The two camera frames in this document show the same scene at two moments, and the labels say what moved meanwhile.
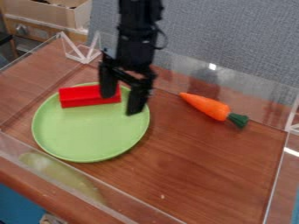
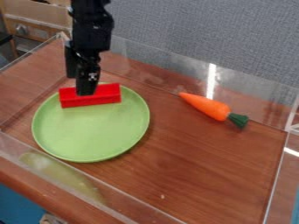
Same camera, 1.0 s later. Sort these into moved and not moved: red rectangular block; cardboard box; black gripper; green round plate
Moved: black gripper
Not moved: cardboard box; green round plate; red rectangular block
